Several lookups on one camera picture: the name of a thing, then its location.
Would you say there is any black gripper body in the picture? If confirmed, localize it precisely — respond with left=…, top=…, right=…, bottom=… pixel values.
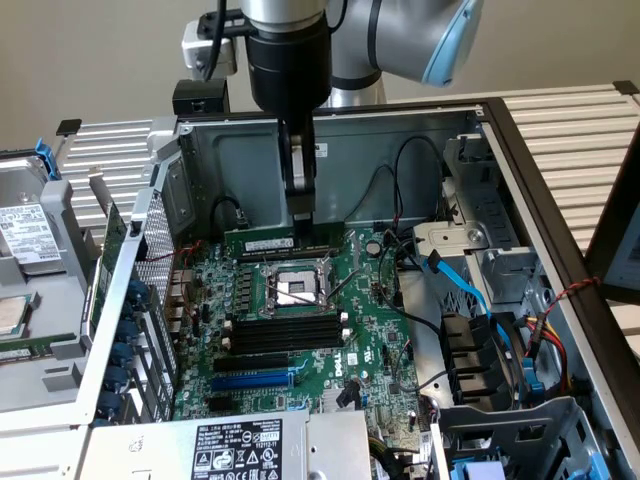
left=247, top=22, right=334, bottom=124

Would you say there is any green RAM stick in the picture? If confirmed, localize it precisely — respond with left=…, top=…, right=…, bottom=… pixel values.
left=223, top=222, right=347, bottom=261
left=0, top=343, right=56, bottom=363

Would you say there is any metal socket cover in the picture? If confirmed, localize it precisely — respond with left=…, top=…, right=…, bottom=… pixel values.
left=321, top=228, right=362, bottom=301

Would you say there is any open grey PC case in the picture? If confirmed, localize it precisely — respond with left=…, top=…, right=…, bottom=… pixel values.
left=0, top=97, right=640, bottom=480

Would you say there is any CPU socket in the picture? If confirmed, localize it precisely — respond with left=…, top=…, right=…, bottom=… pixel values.
left=258, top=258, right=342, bottom=315

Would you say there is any thin metal locking lever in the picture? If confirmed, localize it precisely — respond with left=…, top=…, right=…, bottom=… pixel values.
left=327, top=269, right=361, bottom=304
left=263, top=280, right=321, bottom=307

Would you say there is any black box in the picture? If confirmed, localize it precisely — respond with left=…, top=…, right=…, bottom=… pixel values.
left=172, top=78, right=232, bottom=116

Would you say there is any green Dell motherboard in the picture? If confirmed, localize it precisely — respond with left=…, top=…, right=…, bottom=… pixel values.
left=172, top=227, right=432, bottom=426

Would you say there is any grey metal disk bay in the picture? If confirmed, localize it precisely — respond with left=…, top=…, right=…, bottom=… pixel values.
left=412, top=133, right=546, bottom=312

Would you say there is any long black expansion slot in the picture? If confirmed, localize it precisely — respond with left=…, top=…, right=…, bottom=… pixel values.
left=213, top=351, right=291, bottom=375

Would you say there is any blue expansion slot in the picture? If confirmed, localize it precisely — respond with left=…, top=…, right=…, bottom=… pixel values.
left=209, top=368, right=296, bottom=393

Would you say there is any blue slot retainer knob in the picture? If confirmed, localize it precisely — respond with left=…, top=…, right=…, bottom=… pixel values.
left=110, top=342, right=136, bottom=369
left=118, top=319, right=142, bottom=347
left=104, top=365, right=129, bottom=392
left=96, top=390, right=122, bottom=417
left=126, top=278, right=152, bottom=304

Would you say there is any green graphics card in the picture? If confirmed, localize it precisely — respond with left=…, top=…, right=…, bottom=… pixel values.
left=83, top=172, right=129, bottom=346

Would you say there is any small silver heatsink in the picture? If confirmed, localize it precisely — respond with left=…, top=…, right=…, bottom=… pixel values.
left=321, top=386, right=362, bottom=413

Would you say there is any black plastic fan shroud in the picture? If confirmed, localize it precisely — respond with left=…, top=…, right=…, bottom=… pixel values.
left=438, top=311, right=526, bottom=407

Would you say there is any grey power supply unit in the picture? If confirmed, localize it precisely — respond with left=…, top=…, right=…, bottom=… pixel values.
left=79, top=409, right=374, bottom=480

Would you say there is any blue disk caddy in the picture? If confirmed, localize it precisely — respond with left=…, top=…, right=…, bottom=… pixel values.
left=35, top=138, right=64, bottom=182

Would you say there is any grey drive cage left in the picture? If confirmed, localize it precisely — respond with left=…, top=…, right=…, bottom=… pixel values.
left=0, top=143, right=109, bottom=414

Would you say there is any silver hard disk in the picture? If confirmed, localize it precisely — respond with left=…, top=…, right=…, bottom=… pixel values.
left=0, top=154, right=70, bottom=276

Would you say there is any grey perforated drive cage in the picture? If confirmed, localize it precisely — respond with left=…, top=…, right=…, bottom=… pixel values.
left=430, top=394, right=610, bottom=480

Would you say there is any silver CPU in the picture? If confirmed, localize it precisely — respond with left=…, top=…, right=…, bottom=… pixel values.
left=0, top=293, right=42, bottom=341

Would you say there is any dark framed monitor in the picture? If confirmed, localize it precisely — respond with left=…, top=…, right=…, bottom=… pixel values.
left=583, top=133, right=640, bottom=302

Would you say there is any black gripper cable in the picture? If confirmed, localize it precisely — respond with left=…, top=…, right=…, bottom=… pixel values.
left=324, top=0, right=350, bottom=33

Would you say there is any black camera cable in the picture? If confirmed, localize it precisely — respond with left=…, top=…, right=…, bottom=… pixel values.
left=203, top=0, right=228, bottom=83

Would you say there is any short black wire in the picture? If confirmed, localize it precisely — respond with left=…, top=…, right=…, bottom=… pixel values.
left=211, top=195, right=250, bottom=232

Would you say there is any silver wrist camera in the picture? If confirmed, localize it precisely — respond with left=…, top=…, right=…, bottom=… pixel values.
left=180, top=13, right=251, bottom=79

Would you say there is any looped black wire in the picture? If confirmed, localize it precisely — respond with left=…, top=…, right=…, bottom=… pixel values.
left=348, top=135, right=447, bottom=232

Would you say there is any thin red wire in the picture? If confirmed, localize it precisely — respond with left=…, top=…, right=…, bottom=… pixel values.
left=133, top=239, right=207, bottom=265

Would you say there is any light blue SATA wire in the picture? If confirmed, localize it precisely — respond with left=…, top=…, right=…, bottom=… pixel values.
left=421, top=250, right=526, bottom=362

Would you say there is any coloured power wire bundle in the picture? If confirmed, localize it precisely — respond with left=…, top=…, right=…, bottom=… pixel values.
left=519, top=313, right=577, bottom=397

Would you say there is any red black twisted wire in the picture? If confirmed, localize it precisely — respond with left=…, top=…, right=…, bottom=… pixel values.
left=541, top=275, right=602, bottom=322

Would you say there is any blue wire connector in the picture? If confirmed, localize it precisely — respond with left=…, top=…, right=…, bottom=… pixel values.
left=521, top=356, right=547, bottom=402

